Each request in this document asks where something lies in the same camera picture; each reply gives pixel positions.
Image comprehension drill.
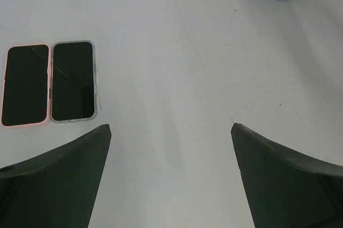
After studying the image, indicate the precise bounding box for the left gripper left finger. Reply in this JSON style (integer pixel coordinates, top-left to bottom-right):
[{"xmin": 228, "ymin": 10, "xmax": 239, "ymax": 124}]
[{"xmin": 1, "ymin": 124, "xmax": 111, "ymax": 227}]

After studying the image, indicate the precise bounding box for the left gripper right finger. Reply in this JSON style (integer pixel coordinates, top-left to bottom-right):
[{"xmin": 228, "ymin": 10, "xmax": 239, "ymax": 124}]
[{"xmin": 231, "ymin": 123, "xmax": 342, "ymax": 227}]

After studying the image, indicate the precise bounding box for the black phone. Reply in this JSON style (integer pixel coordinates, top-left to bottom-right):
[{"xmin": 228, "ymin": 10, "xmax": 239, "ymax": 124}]
[{"xmin": 50, "ymin": 40, "xmax": 98, "ymax": 123}]

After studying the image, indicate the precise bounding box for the pink case phone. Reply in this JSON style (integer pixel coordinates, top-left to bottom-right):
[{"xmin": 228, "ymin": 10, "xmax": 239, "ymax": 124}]
[{"xmin": 1, "ymin": 44, "xmax": 51, "ymax": 127}]

